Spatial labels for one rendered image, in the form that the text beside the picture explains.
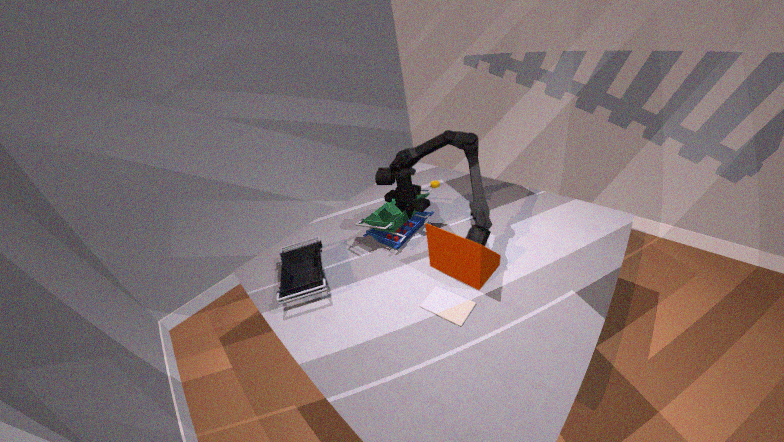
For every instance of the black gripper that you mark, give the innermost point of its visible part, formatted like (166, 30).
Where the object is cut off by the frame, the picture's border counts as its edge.
(404, 196)

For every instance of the blue plastic tray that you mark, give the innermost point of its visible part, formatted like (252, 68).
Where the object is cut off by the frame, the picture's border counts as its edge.
(381, 236)

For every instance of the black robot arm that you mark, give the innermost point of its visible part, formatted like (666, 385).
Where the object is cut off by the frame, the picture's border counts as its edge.
(401, 171)

